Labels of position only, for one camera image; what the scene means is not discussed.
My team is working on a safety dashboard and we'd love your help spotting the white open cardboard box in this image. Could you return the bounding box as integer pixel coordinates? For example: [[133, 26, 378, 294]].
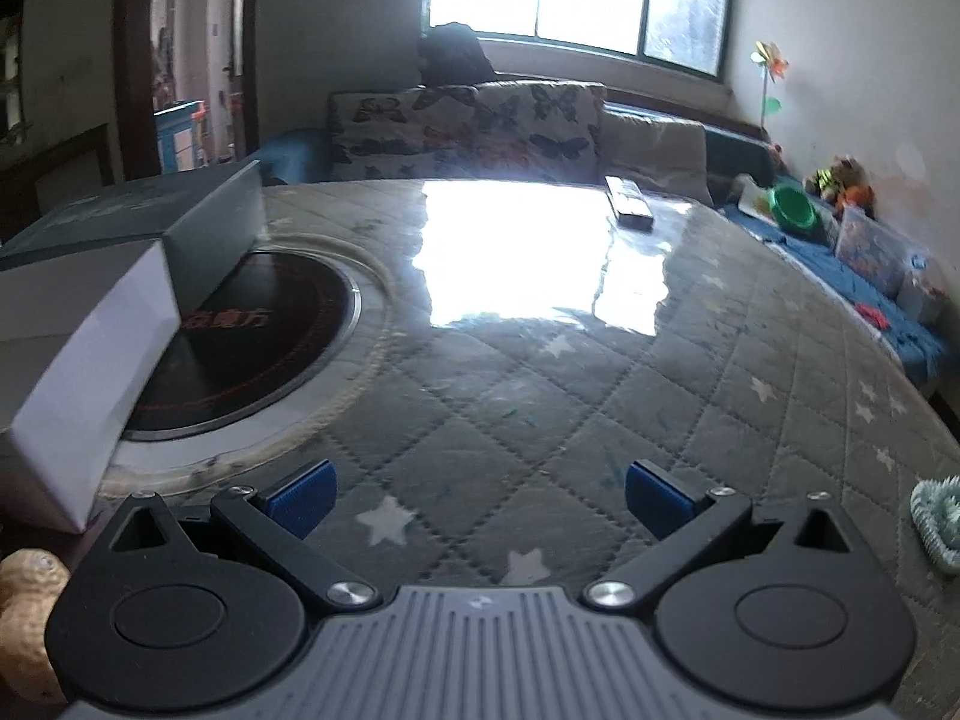
[[2, 241, 181, 533]]

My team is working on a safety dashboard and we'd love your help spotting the blue cabinet in doorway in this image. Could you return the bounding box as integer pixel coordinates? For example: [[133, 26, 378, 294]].
[[153, 101, 205, 174]]

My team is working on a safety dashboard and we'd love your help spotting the black induction cooktop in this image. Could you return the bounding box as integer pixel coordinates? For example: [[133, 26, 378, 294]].
[[122, 250, 363, 442]]

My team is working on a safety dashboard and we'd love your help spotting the white remote control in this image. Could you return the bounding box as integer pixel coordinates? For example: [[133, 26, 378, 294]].
[[605, 176, 654, 232]]

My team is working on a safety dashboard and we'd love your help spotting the blue sofa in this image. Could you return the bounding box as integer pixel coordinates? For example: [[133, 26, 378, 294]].
[[250, 99, 950, 392]]

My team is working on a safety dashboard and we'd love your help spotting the colourful pinwheel flower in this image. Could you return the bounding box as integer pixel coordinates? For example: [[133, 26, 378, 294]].
[[750, 41, 789, 128]]

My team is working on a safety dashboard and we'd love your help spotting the grey box lid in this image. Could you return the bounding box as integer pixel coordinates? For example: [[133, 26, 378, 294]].
[[2, 160, 265, 316]]

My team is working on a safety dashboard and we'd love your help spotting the green plastic bowl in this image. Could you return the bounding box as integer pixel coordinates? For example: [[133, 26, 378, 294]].
[[768, 184, 820, 236]]

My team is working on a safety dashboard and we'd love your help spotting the beige peanut toy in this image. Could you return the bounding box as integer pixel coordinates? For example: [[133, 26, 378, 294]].
[[0, 550, 70, 706]]

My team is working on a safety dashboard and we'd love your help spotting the clear plastic storage box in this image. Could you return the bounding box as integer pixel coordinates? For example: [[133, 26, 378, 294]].
[[835, 206, 907, 298]]

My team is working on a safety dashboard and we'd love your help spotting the black bag on sofa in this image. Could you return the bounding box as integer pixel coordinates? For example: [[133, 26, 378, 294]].
[[416, 23, 498, 88]]

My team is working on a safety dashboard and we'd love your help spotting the light blue knitted item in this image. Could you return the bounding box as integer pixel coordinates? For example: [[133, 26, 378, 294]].
[[910, 476, 960, 575]]

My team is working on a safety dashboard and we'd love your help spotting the butterfly pattern sofa cushion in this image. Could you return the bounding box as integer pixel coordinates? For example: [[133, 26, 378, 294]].
[[327, 80, 605, 184]]

